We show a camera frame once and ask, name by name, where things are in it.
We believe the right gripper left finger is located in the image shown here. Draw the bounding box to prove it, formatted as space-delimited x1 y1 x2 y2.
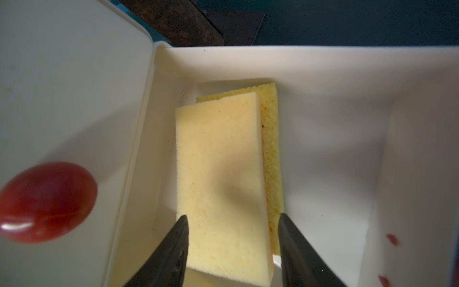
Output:
124 215 189 287

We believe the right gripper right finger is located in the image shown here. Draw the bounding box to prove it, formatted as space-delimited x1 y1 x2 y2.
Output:
278 214 345 287

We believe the pale yellow foam sponge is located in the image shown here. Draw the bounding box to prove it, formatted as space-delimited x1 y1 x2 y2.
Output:
175 93 274 287

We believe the red top drawer knob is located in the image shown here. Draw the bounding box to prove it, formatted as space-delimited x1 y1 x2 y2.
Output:
1 162 98 243

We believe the bright yellow porous sponge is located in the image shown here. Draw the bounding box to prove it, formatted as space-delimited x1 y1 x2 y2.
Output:
196 83 284 256

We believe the white three-drawer cabinet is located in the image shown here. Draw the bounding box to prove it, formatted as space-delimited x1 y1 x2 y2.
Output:
1 1 154 287

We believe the pink cherry blossom tree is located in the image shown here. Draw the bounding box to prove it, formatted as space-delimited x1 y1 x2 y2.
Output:
119 1 266 47

